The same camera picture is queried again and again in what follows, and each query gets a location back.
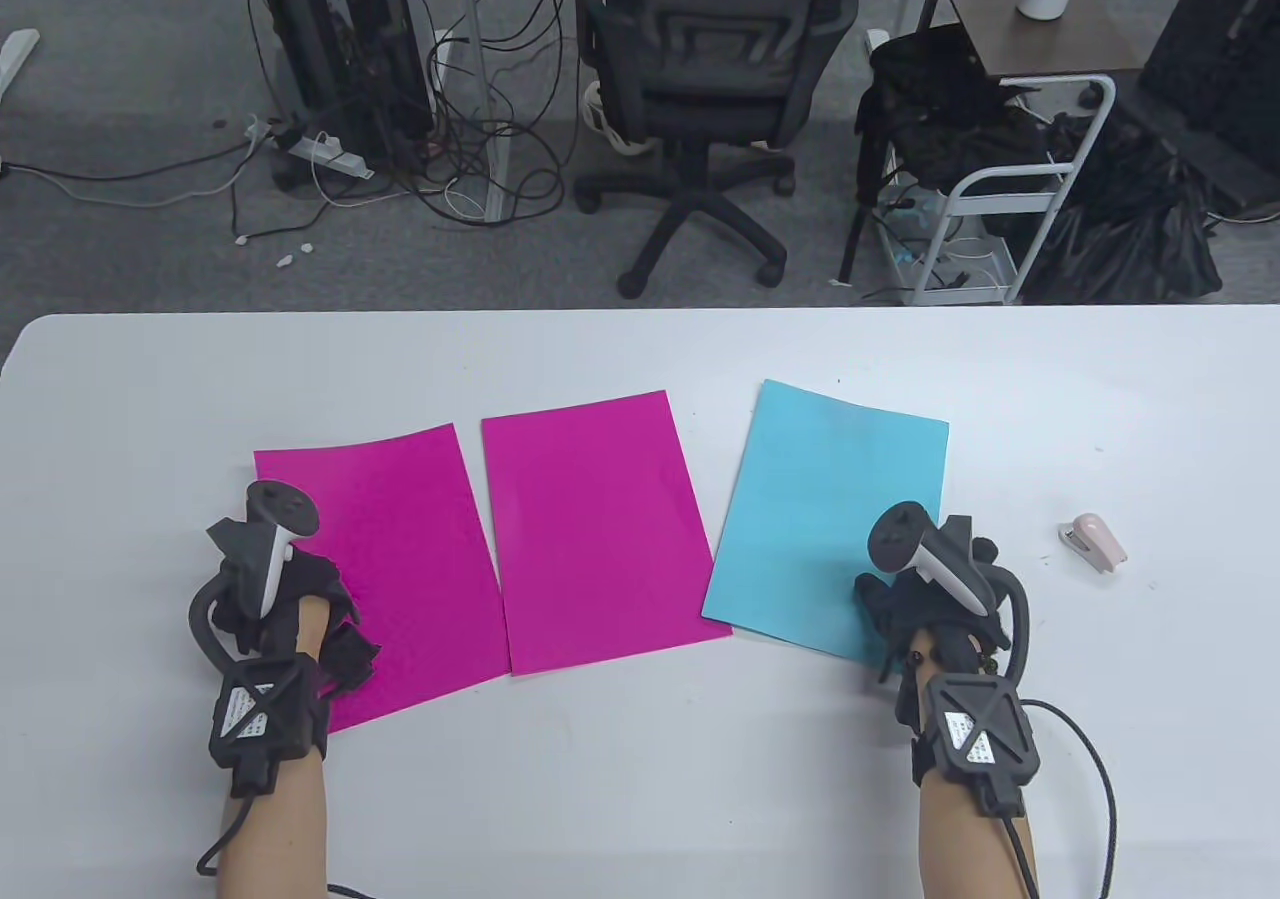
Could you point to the person's left hand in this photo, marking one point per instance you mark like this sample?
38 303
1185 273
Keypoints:
290 599

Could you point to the person's right hand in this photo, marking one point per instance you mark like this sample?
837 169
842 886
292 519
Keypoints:
940 639

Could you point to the magenta paper document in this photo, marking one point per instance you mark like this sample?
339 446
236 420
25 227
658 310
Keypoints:
600 529
400 539

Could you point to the pale pink stapler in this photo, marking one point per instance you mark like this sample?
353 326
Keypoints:
1095 542

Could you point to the cyan paper document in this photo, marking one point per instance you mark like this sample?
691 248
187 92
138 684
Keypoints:
810 499

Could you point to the person's left forearm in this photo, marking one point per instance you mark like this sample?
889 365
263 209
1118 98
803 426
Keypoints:
275 839

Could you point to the person's right forearm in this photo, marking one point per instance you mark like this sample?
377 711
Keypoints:
970 849

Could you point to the white and black controller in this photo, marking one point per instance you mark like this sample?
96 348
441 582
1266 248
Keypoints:
280 511
900 534

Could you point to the black wrist tracker box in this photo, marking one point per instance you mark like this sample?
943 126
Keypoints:
975 729
265 719

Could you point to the white power strip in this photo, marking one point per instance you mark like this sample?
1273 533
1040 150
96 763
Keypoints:
330 154

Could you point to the black plastic bag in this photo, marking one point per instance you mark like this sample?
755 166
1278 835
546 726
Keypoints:
1130 229

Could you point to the black backpack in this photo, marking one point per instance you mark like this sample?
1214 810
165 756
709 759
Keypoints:
930 109

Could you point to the black computer tower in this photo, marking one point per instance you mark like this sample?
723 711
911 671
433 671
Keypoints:
340 39

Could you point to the white metal desk leg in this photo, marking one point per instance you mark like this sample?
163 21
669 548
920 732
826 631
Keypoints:
477 39

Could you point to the white cart with brown top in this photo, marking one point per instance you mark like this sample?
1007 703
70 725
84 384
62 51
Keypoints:
1040 39

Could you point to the white desk foot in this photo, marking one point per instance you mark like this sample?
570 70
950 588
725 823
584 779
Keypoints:
15 54

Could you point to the black mesh office chair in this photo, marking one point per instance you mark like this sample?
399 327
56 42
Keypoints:
710 49

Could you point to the black equipment case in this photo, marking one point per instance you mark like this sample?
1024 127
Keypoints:
1220 39

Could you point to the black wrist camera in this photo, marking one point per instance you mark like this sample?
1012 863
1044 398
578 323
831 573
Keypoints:
348 659

